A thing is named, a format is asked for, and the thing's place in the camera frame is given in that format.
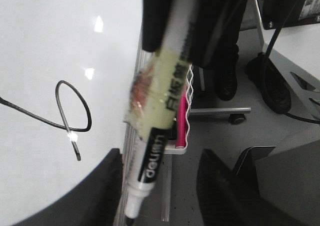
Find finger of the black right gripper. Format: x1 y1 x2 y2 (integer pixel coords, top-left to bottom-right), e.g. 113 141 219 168
142 0 172 52
189 0 247 68

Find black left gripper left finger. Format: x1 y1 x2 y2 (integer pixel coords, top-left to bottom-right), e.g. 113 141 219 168
16 148 123 226

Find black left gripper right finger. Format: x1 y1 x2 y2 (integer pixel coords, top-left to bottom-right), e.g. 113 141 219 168
196 149 303 226

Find white black whiteboard marker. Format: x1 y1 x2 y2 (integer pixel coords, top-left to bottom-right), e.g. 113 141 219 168
124 0 199 226

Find white marker tray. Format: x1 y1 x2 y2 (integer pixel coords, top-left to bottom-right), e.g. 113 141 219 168
164 64 194 155

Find wheeled metal stand leg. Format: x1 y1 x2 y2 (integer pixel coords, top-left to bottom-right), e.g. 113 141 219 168
189 107 252 125

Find pink marker in tray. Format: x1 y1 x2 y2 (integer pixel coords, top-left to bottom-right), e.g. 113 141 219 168
175 90 188 149

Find black cable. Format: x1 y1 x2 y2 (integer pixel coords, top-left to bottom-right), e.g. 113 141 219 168
259 0 320 124

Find white whiteboard with aluminium frame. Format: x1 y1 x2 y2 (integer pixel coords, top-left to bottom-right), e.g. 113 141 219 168
0 0 142 226

